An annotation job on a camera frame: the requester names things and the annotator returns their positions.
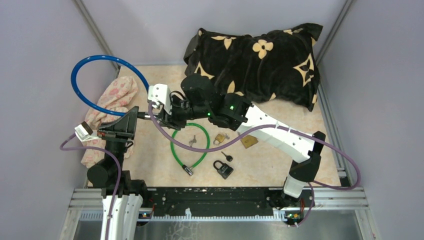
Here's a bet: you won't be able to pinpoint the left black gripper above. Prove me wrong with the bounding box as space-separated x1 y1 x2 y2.
97 105 139 172

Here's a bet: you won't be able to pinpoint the green cable lock keys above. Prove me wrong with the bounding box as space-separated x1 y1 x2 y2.
188 135 197 147

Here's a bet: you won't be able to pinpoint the small brass padlock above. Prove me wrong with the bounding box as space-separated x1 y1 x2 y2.
212 133 227 146

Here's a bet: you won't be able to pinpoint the green cable lock loop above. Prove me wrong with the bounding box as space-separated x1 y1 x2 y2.
170 123 211 176

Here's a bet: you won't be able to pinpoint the black Kaijing padlock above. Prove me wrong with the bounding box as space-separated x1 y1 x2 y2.
213 160 234 180

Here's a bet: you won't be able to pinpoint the large brass padlock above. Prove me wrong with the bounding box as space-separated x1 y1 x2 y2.
240 134 259 149

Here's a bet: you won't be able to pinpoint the blue cable lock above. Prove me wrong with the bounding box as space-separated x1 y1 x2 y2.
70 54 157 120

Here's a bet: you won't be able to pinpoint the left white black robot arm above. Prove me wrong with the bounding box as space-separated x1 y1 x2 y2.
87 106 150 240

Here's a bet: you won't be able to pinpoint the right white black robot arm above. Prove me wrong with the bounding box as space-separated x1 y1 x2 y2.
148 74 326 206

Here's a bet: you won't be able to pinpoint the black head key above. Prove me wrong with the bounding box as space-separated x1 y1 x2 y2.
221 151 233 162

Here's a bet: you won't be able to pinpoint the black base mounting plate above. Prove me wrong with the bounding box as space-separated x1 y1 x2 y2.
141 187 315 219

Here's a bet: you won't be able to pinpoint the black pillow with beige flowers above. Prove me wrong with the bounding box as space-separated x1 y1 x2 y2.
183 23 323 111

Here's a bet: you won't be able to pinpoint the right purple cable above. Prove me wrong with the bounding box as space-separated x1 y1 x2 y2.
147 100 362 228

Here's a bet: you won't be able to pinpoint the purple cable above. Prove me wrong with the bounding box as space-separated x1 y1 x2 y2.
147 100 362 228
59 132 122 240

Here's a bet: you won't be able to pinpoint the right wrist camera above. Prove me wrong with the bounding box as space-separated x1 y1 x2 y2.
147 83 172 115

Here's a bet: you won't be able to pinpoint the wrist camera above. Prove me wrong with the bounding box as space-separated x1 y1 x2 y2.
74 121 99 143
147 83 172 115

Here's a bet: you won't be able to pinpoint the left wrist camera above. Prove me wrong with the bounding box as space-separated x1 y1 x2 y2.
74 121 99 143

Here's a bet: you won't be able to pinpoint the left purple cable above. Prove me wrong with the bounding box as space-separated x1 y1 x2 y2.
59 132 122 240

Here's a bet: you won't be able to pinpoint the aluminium frame rail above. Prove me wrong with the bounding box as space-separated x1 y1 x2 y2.
67 187 370 220

